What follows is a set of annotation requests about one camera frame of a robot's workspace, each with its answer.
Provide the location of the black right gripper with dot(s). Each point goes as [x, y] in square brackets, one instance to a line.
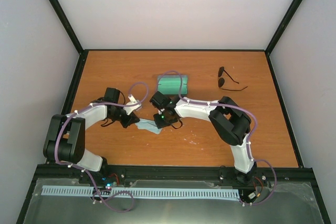
[160, 124]

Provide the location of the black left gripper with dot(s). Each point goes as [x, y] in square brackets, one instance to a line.
[130, 119]

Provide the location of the light blue cleaning cloth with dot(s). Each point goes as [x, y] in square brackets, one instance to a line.
[148, 125]

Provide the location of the grey-blue glasses case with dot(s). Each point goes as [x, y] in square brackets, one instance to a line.
[170, 84]

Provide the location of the dark round sunglasses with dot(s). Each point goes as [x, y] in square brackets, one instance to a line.
[222, 78]

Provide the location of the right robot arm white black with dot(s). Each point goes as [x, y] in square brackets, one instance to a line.
[231, 123]

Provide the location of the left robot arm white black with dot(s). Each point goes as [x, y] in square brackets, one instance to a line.
[66, 137]

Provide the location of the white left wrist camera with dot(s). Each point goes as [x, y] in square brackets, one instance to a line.
[132, 105]

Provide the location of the black mounting rail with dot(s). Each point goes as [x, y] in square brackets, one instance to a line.
[223, 176]

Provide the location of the light blue slotted cable duct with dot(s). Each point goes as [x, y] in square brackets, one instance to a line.
[143, 193]

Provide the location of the black corner frame post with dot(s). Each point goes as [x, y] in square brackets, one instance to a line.
[67, 26]
[293, 7]

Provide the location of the black right corner frame post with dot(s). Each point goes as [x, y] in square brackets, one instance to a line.
[293, 7]

